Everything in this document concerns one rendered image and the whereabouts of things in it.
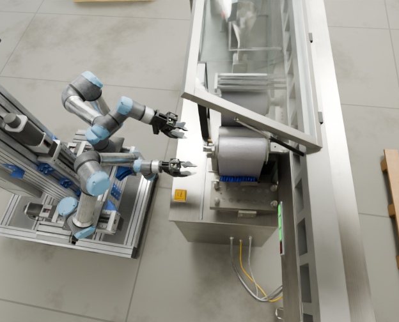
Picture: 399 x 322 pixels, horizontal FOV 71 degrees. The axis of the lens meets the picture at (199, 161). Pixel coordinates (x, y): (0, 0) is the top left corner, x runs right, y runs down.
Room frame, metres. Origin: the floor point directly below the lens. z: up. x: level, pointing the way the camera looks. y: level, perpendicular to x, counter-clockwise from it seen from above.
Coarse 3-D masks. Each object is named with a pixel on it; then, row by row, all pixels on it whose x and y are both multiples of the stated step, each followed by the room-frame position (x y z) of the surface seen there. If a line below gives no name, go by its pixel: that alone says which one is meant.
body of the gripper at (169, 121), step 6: (156, 114) 0.75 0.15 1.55; (162, 114) 0.77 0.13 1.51; (168, 114) 0.77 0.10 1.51; (174, 114) 0.78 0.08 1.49; (156, 120) 0.75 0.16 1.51; (162, 120) 0.74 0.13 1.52; (168, 120) 0.74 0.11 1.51; (174, 120) 0.76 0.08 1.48; (162, 126) 0.73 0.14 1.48; (168, 126) 0.72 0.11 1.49; (174, 126) 0.72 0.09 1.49
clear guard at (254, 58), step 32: (224, 0) 0.96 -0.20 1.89; (256, 0) 1.04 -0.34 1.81; (288, 0) 1.14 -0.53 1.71; (224, 32) 0.80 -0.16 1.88; (256, 32) 0.86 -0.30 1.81; (288, 32) 0.93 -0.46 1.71; (224, 64) 0.66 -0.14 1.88; (256, 64) 0.70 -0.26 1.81; (288, 64) 0.76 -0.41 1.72; (224, 96) 0.54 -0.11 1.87; (256, 96) 0.56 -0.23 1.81; (288, 96) 0.60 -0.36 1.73
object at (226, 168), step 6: (222, 168) 0.62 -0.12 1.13; (228, 168) 0.61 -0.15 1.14; (234, 168) 0.61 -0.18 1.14; (240, 168) 0.60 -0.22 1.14; (246, 168) 0.59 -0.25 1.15; (252, 168) 0.58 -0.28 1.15; (258, 168) 0.58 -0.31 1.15; (222, 174) 0.62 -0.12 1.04; (228, 174) 0.61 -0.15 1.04; (234, 174) 0.61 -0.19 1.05; (240, 174) 0.60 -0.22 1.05; (246, 174) 0.59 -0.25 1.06; (252, 174) 0.58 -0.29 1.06; (258, 174) 0.57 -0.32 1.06
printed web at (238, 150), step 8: (224, 120) 0.85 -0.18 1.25; (232, 120) 0.84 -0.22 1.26; (224, 144) 0.67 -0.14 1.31; (232, 144) 0.66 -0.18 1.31; (240, 144) 0.66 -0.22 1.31; (248, 144) 0.65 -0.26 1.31; (256, 144) 0.64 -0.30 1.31; (264, 144) 0.63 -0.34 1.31; (224, 152) 0.64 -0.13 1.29; (232, 152) 0.63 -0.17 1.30; (240, 152) 0.62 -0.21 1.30; (248, 152) 0.61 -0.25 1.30; (256, 152) 0.60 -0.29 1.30; (264, 152) 0.60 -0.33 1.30; (224, 160) 0.62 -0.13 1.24; (232, 160) 0.61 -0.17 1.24; (240, 160) 0.60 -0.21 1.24; (248, 160) 0.59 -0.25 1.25; (256, 160) 0.58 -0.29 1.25
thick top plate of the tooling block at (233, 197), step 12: (216, 192) 0.52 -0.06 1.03; (228, 192) 0.51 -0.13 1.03; (240, 192) 0.50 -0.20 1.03; (252, 192) 0.48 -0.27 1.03; (264, 192) 0.47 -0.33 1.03; (276, 192) 0.46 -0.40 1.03; (216, 204) 0.45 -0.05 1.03; (228, 204) 0.44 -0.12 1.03; (240, 204) 0.43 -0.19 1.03; (252, 204) 0.42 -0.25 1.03; (264, 204) 0.40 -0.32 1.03
